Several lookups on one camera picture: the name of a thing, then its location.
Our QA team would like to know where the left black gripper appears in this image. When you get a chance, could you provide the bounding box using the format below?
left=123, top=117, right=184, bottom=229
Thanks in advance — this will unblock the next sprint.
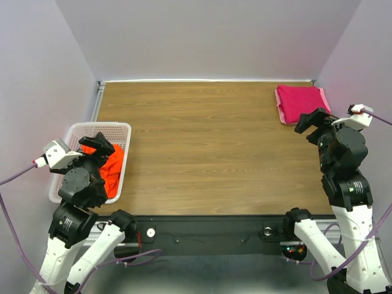
left=53, top=130, right=117, bottom=200

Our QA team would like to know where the orange t shirt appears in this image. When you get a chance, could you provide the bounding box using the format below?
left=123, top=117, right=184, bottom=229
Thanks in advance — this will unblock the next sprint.
left=100, top=144, right=124, bottom=199

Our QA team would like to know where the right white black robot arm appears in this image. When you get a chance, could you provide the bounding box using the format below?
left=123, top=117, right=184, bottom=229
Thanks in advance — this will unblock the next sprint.
left=282, top=104, right=391, bottom=293

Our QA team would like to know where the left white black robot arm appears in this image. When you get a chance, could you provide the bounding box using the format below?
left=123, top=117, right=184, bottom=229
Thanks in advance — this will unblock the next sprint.
left=31, top=132, right=137, bottom=293

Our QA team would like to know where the white plastic laundry basket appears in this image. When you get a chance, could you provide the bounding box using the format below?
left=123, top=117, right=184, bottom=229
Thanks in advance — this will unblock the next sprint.
left=48, top=122, right=132, bottom=209

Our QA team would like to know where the folded magenta t shirt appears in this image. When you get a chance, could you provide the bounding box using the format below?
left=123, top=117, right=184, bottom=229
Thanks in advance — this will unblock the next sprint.
left=276, top=85, right=332, bottom=124

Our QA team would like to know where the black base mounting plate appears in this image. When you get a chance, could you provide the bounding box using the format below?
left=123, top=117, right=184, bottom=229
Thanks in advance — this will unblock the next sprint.
left=99, top=215, right=336, bottom=257

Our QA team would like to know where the small electronics board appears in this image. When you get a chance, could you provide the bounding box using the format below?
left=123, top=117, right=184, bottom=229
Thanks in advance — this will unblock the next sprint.
left=282, top=245, right=307, bottom=260

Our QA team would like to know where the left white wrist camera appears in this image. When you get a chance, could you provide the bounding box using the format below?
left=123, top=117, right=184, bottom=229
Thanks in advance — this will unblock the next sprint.
left=33, top=138, right=82, bottom=170

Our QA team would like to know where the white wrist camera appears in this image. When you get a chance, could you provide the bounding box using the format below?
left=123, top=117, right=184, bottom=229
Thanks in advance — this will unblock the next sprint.
left=332, top=104, right=374, bottom=130
left=33, top=138, right=82, bottom=170

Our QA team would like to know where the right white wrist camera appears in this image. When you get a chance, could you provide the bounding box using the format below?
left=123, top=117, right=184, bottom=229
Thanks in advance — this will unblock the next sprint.
left=332, top=104, right=374, bottom=130

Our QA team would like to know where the aluminium frame rail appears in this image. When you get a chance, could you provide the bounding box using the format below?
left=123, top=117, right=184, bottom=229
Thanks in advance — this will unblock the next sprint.
left=90, top=81, right=106, bottom=122

